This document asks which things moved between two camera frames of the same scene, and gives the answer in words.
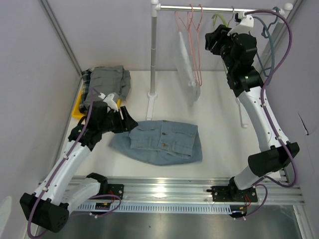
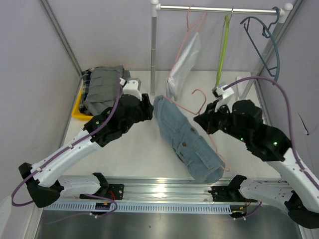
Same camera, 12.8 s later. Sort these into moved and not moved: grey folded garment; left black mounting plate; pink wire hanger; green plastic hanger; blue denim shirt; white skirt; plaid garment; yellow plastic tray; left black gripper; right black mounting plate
Moved: blue denim shirt; pink wire hanger; white skirt; left black gripper; green plastic hanger
Not moved: right black mounting plate; left black mounting plate; yellow plastic tray; plaid garment; grey folded garment
